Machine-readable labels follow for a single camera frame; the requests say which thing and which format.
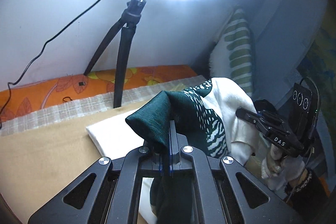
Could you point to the white grey plaid sheet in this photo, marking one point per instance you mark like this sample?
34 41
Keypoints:
65 108

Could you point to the person's right forearm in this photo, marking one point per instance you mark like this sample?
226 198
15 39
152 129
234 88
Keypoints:
309 192

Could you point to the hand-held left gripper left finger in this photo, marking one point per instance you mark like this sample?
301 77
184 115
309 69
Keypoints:
166 161

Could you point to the person's right hand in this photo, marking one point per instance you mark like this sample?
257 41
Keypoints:
273 171

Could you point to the folded white cloth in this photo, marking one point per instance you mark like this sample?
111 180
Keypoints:
113 134

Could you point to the blue green patterned curtain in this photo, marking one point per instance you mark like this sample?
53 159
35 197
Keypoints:
325 61

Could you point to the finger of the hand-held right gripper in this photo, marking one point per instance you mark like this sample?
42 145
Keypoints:
252 116

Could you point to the beige blanket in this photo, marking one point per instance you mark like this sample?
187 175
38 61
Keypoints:
39 161

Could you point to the green white printed t-shirt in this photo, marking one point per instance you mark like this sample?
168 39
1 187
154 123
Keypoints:
189 113

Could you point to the green white striped pillow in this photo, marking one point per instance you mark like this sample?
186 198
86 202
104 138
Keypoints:
236 56

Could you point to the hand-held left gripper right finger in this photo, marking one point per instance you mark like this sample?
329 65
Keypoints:
181 158

